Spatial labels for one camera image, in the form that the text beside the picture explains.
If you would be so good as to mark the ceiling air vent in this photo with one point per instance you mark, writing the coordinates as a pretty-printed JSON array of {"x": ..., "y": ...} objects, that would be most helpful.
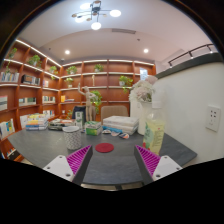
[{"x": 123, "y": 31}]

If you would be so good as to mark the ceiling lamp with round bulbs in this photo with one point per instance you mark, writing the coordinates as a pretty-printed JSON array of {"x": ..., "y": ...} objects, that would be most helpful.
[{"x": 96, "y": 13}]

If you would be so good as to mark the beige chair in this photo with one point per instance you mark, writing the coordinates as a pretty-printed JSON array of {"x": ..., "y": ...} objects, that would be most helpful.
[{"x": 114, "y": 110}]

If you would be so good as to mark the flat round red coaster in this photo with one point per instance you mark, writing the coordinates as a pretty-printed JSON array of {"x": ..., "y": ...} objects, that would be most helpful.
[{"x": 104, "y": 147}]

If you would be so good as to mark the wooden artist mannequin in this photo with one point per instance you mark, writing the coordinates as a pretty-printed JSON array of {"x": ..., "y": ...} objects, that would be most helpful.
[{"x": 88, "y": 100}]

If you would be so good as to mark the white wall socket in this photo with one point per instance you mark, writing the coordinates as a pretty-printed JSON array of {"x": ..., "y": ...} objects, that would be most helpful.
[{"x": 213, "y": 118}]

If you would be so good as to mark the small white packet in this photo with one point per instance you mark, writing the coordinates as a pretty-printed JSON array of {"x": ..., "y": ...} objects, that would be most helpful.
[
  {"x": 124, "y": 135},
  {"x": 115, "y": 133}
]

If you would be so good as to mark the black track light rail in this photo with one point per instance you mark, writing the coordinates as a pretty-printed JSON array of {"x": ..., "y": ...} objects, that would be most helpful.
[{"x": 191, "y": 52}]

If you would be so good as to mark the white cup with triangle pattern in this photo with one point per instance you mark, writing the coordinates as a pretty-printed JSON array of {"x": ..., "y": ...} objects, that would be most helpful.
[{"x": 72, "y": 138}]

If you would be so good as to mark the wooden shelf unit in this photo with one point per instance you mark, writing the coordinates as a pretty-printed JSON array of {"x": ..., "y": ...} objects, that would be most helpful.
[{"x": 30, "y": 90}]

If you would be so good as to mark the low stack of magazines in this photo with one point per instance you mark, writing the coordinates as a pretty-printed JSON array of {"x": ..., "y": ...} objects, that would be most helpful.
[{"x": 60, "y": 124}]

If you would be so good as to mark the stack of colourful books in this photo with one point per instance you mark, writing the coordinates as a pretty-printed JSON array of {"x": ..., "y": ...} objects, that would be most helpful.
[{"x": 36, "y": 122}]

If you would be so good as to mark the green and white box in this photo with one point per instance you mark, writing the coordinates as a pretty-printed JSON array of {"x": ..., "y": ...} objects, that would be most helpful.
[{"x": 93, "y": 128}]

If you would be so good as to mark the tall green and white carton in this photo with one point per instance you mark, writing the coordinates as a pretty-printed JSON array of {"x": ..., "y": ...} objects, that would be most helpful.
[{"x": 79, "y": 120}]

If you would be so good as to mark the recessed ceiling spotlight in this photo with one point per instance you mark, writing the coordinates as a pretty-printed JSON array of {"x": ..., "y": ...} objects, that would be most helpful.
[
  {"x": 67, "y": 52},
  {"x": 145, "y": 50}
]

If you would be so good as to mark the flat blue box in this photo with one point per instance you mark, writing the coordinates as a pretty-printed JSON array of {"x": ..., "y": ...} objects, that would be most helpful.
[{"x": 108, "y": 130}]

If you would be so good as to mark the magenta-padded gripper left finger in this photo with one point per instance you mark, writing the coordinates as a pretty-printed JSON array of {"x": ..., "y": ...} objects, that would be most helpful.
[{"x": 56, "y": 165}]

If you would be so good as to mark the clear bottle with yellow drink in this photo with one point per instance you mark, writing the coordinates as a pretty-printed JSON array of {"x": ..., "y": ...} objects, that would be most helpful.
[{"x": 154, "y": 133}]

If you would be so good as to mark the dark chair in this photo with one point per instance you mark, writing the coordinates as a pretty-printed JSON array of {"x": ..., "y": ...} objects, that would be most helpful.
[{"x": 78, "y": 110}]

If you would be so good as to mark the white and pink flower bouquet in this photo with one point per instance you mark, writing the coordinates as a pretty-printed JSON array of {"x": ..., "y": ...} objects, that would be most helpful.
[{"x": 141, "y": 90}]

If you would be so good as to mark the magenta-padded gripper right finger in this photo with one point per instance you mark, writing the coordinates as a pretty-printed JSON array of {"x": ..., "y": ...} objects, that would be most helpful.
[{"x": 166, "y": 165}]

